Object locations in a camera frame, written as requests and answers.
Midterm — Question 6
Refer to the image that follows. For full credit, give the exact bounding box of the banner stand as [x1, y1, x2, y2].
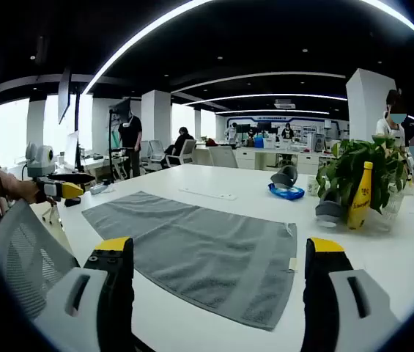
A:
[108, 98, 133, 181]

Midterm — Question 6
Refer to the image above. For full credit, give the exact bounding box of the white low cabinet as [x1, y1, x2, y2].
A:
[234, 146, 322, 176]

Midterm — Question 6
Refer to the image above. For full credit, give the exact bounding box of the white power strip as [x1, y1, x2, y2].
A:
[89, 183, 116, 196]

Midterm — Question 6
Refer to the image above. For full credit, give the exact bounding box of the white office chair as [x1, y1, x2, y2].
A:
[165, 139, 197, 166]
[207, 146, 240, 169]

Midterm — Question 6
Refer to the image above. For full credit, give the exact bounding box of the yellow bottle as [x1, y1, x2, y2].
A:
[346, 161, 374, 231]

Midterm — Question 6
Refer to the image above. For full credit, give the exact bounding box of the person's left hand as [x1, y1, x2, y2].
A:
[16, 180, 57, 205]

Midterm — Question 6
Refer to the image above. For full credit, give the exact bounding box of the green potted plant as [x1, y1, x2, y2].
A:
[316, 136, 412, 216]

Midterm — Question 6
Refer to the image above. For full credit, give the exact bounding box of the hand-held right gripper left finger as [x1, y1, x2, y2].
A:
[34, 237, 134, 352]

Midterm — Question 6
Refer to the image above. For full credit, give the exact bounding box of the ceiling air conditioner unit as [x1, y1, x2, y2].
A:
[273, 98, 297, 111]

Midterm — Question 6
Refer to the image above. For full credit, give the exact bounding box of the grey towel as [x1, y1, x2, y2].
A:
[81, 190, 298, 332]

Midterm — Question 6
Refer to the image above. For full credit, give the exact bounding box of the desk monitor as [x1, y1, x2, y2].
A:
[63, 130, 82, 173]

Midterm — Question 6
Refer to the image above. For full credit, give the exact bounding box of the blue wipes packet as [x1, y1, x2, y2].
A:
[267, 182, 306, 202]

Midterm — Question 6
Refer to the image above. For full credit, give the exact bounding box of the hanging black monitor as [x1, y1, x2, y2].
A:
[57, 67, 73, 125]

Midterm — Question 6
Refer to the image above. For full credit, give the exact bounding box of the white flat strip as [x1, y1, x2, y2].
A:
[178, 187, 238, 202]

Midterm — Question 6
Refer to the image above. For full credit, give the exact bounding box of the clear glass vase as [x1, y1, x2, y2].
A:
[379, 181, 406, 221]

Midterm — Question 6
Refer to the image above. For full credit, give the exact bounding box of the grey mesh chair back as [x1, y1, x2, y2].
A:
[0, 199, 83, 331]

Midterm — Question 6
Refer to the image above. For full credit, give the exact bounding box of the white cup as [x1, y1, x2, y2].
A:
[306, 175, 321, 197]

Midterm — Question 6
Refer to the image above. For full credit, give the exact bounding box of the white table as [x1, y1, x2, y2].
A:
[56, 163, 414, 352]

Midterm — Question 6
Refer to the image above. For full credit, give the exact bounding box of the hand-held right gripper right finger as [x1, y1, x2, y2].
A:
[301, 237, 402, 352]

